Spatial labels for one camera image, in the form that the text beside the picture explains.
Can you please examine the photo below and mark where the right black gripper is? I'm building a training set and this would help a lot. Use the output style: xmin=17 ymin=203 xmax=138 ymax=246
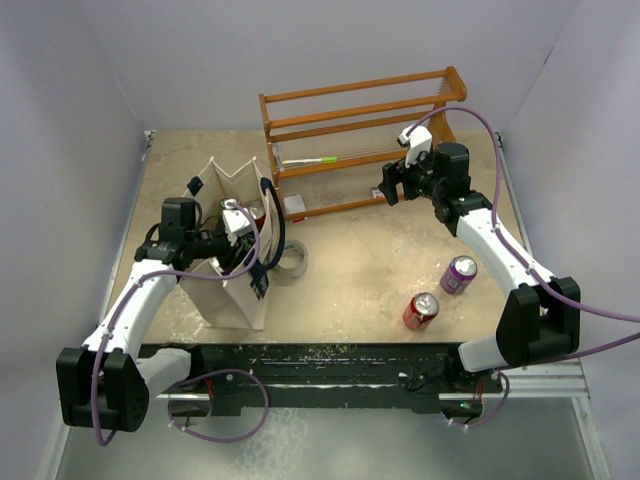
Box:
xmin=379 ymin=145 xmax=444 ymax=206

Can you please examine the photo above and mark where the beige canvas tote bag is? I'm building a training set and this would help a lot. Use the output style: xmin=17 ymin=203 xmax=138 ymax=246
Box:
xmin=180 ymin=159 xmax=285 ymax=330

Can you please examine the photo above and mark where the red cola can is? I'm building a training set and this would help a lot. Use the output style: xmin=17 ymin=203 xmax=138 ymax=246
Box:
xmin=403 ymin=292 xmax=440 ymax=331
xmin=247 ymin=201 xmax=266 ymax=230

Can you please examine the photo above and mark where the purple soda can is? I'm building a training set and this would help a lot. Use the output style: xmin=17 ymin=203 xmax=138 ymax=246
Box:
xmin=440 ymin=255 xmax=478 ymax=295

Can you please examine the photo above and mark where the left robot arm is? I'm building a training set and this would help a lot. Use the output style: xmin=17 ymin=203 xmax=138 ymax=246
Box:
xmin=56 ymin=197 xmax=259 ymax=435

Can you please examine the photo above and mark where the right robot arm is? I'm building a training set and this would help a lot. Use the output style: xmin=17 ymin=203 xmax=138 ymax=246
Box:
xmin=379 ymin=143 xmax=580 ymax=391

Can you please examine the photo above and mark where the clear tape roll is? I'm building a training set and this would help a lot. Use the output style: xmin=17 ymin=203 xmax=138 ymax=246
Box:
xmin=274 ymin=240 xmax=309 ymax=279

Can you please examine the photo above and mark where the green and white pen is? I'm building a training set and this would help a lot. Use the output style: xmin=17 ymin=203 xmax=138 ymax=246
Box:
xmin=281 ymin=156 xmax=338 ymax=166

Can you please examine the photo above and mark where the orange wooden shelf rack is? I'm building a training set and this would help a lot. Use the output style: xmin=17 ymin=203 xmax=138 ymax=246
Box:
xmin=259 ymin=66 xmax=467 ymax=221

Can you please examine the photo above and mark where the white card on shelf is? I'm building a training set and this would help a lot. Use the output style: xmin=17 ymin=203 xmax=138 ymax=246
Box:
xmin=283 ymin=194 xmax=307 ymax=214

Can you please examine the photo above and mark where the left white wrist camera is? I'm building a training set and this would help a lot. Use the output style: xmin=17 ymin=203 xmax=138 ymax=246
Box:
xmin=220 ymin=199 xmax=253 ymax=242

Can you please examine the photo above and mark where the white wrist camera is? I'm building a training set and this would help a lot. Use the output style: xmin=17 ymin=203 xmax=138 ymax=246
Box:
xmin=397 ymin=125 xmax=432 ymax=168
xmin=220 ymin=199 xmax=253 ymax=242

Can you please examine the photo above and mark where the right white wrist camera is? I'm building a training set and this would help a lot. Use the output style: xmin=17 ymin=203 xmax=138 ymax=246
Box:
xmin=397 ymin=125 xmax=432 ymax=168

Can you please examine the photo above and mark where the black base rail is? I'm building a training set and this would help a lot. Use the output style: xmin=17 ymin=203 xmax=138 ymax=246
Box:
xmin=164 ymin=343 xmax=503 ymax=416

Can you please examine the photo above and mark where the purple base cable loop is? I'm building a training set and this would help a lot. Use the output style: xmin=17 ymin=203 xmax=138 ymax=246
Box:
xmin=167 ymin=368 xmax=271 ymax=444

